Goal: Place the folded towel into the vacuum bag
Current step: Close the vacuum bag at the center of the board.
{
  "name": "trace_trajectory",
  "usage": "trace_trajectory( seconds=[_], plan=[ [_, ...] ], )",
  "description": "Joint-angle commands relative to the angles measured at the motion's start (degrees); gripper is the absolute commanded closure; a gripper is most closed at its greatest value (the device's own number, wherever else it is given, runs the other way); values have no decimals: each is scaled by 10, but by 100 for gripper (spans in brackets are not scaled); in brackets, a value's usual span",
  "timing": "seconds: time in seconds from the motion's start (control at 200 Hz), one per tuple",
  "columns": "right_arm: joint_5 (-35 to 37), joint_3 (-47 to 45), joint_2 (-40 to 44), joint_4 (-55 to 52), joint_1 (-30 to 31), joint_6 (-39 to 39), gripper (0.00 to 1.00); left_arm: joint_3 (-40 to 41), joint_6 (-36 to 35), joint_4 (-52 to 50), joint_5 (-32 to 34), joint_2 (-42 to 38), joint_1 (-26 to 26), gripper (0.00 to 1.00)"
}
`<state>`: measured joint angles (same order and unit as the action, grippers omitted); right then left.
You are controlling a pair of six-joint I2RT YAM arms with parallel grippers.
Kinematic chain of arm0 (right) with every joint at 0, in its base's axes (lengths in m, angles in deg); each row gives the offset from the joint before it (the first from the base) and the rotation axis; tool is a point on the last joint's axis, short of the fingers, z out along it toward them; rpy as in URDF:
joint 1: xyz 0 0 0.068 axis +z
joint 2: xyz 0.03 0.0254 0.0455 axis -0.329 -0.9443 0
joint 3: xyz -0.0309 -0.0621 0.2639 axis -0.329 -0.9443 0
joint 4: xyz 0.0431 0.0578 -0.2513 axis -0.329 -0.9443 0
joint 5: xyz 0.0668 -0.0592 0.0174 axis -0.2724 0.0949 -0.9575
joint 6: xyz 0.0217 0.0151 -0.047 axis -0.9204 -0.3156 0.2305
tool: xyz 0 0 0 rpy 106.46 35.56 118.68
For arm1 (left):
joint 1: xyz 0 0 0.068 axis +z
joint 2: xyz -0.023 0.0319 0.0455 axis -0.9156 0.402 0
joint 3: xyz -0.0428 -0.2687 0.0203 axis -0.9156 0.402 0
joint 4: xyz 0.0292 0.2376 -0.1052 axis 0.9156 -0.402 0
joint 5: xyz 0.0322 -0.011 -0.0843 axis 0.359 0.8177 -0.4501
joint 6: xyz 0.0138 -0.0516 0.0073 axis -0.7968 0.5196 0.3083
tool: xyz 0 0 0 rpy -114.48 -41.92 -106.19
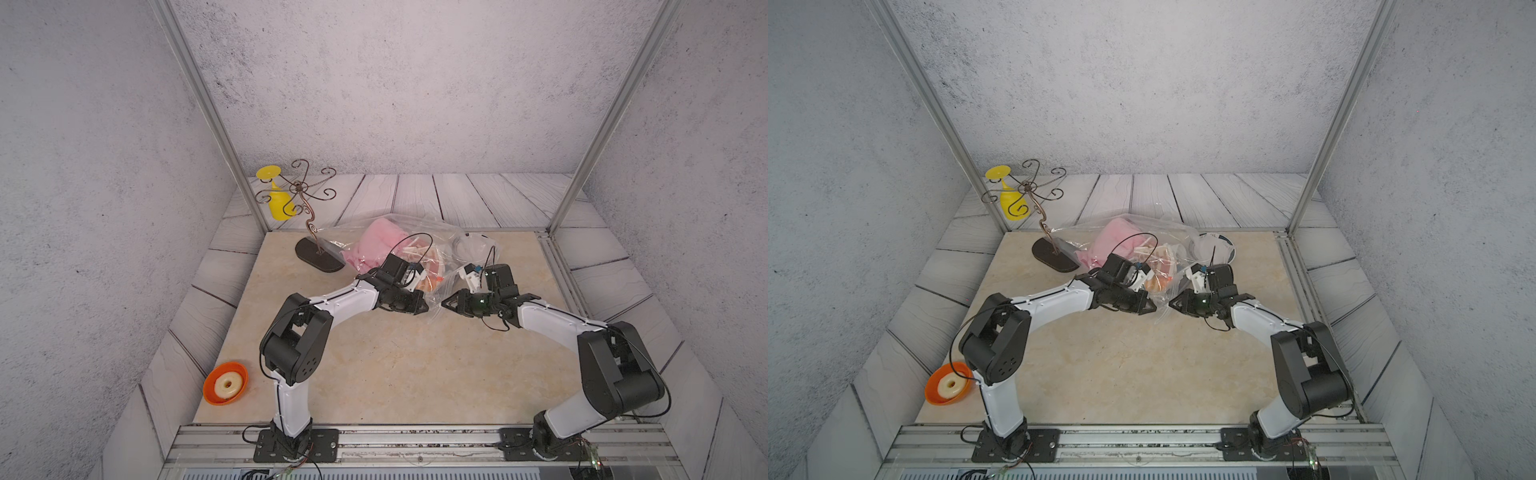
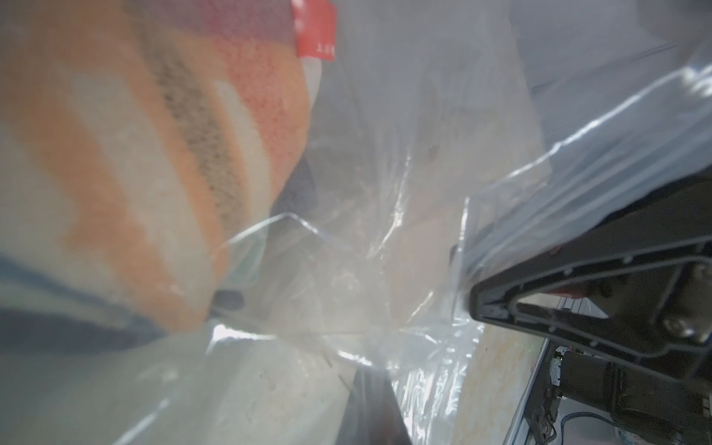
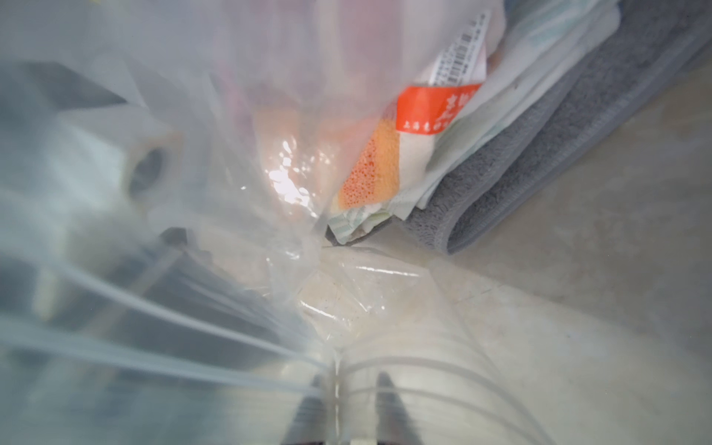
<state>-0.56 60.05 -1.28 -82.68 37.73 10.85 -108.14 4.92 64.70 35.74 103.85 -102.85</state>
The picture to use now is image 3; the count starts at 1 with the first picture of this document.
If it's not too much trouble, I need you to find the pink fluffy towel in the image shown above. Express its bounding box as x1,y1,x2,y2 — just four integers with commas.
201,1,447,175

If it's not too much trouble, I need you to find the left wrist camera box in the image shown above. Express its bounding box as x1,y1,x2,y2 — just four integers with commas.
32,105,185,313

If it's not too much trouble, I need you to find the patterned white cloth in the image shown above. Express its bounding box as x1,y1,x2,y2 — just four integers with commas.
328,0,620,245

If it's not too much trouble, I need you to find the grey towel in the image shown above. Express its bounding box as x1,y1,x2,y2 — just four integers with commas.
400,1,711,255

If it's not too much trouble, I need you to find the red patterned cloth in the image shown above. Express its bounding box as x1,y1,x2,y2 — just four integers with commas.
252,10,493,212

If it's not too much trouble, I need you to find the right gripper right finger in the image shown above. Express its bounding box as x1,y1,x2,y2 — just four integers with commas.
375,372,423,445

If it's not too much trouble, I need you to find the clear plastic vacuum bag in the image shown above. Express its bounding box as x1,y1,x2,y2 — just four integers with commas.
1,1,551,444

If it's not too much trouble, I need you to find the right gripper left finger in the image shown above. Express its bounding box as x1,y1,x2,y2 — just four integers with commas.
281,375,333,445

